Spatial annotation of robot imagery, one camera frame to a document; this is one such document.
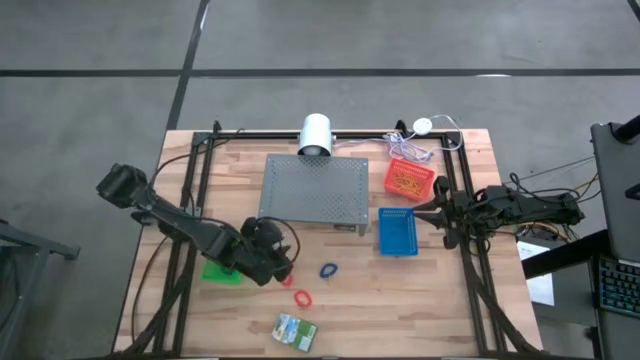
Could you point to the backlit keyboard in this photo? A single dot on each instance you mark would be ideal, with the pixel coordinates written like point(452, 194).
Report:
point(622, 287)

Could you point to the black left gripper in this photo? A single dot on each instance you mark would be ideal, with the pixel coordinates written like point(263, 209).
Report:
point(265, 255)

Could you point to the white paper sheet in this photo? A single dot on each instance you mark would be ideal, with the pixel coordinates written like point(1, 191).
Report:
point(542, 292)

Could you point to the grey perforated metal shelf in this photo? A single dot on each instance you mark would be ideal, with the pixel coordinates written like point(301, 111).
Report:
point(315, 190)

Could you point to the green plastic basket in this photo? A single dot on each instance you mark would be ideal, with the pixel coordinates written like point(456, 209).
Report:
point(215, 275)

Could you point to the white round puck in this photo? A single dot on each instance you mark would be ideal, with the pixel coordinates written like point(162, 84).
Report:
point(422, 126)

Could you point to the black aluminium table frame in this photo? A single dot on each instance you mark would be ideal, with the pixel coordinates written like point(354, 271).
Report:
point(260, 135)

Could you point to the grey metal table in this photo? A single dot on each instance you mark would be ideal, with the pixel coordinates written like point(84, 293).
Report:
point(30, 245)

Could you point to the black desk board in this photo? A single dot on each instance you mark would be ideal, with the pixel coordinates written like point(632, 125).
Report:
point(560, 257)

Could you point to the red plastic basket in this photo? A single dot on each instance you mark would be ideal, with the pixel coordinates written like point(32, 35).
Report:
point(429, 175)

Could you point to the large green crayon box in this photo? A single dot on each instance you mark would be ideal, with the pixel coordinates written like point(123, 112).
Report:
point(295, 332)

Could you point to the blue plastic basket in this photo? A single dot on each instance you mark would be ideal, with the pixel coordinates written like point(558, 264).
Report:
point(395, 235)

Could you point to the black pole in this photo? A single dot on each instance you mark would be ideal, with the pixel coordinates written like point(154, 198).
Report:
point(629, 129)

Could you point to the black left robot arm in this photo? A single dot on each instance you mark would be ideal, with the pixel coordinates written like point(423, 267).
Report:
point(175, 220)

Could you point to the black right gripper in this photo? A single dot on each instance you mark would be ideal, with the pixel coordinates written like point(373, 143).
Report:
point(457, 212)

